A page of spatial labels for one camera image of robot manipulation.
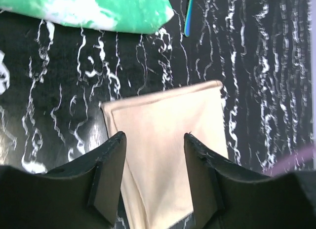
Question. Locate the black marble pattern mat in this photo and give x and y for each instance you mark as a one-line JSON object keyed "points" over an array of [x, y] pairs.
{"points": [[54, 80]]}

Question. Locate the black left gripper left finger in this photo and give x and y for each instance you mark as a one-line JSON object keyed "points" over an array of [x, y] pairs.
{"points": [[87, 189]]}

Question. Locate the teal plastic utensil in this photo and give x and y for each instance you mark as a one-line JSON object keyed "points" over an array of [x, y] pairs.
{"points": [[187, 24]]}

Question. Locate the beige cloth napkin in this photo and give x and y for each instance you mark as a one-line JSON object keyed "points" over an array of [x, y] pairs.
{"points": [[155, 185]]}

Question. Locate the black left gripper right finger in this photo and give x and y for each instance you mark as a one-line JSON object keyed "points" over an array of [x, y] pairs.
{"points": [[224, 194]]}

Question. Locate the green white tie-dye cloth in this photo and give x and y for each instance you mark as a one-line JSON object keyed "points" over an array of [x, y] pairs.
{"points": [[127, 16]]}

